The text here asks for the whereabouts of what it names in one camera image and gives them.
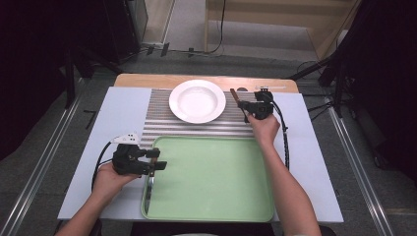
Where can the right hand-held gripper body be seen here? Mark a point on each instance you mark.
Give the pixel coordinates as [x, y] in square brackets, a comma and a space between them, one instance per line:
[262, 106]

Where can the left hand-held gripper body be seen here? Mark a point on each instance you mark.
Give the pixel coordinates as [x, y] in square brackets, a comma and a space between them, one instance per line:
[128, 160]

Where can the white plate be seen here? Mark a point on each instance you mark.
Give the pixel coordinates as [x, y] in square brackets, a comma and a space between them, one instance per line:
[197, 101]

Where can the green tray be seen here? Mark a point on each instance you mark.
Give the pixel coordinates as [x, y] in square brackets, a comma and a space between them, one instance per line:
[213, 183]

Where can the person's right hand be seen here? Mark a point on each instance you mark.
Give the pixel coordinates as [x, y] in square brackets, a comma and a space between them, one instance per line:
[264, 129]

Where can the person's left hand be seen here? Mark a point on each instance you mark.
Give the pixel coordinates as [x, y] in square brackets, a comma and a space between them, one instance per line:
[111, 182]

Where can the striped placemat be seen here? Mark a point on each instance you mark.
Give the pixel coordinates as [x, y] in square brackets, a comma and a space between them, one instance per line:
[203, 129]

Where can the pale blue table board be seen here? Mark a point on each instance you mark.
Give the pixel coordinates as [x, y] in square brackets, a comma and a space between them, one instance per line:
[118, 111]

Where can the person's dark clothing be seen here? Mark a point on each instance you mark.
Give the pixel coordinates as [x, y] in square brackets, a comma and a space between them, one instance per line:
[203, 229]

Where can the black metal stand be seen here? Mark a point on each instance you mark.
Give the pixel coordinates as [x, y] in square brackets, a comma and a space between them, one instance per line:
[337, 82]
[70, 82]

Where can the light wooden shelf unit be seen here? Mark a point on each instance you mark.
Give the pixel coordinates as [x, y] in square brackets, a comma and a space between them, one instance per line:
[282, 19]

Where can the black cabinet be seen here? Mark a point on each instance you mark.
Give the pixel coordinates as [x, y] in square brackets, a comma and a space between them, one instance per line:
[126, 29]

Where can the dark curtain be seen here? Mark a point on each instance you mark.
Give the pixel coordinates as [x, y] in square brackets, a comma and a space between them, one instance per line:
[387, 82]
[32, 65]

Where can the metal floor rail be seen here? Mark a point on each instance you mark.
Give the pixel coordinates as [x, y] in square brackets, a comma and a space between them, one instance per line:
[36, 170]
[360, 170]

